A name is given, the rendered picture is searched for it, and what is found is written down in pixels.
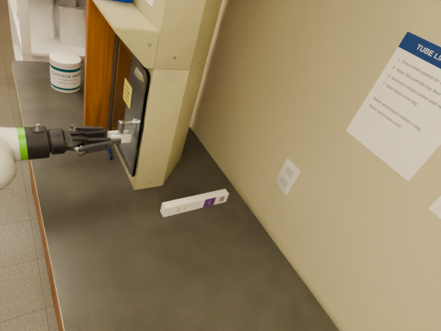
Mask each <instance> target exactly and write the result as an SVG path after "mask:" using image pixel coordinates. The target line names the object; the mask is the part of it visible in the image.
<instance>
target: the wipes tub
mask: <svg viewBox="0 0 441 331"><path fill-rule="evenodd" d="M49 60H50V75H51V87H52V88H53V89H55V90H56V91H59V92H62V93H74V92H76V91H78V90H80V85H81V58H80V57H79V56H77V55H75V54H73V53H69V52H65V51H57V52H53V53H51V54H50V55H49Z"/></svg>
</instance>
